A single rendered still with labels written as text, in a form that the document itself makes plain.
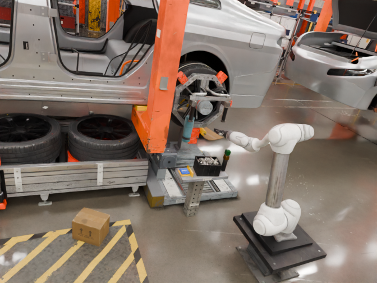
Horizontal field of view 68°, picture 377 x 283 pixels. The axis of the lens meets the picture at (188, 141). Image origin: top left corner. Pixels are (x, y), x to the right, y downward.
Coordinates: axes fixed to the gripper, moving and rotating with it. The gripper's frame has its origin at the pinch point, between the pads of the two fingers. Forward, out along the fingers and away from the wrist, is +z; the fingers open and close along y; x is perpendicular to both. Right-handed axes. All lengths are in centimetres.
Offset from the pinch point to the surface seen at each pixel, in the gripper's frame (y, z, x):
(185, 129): 20.2, 22.1, 2.7
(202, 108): 9.3, 12.0, -19.1
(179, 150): 9, 55, 33
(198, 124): 0.5, 31.7, 0.9
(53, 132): 133, 52, 6
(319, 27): -376, 209, -155
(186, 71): 20, 28, -51
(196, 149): -12, 55, 35
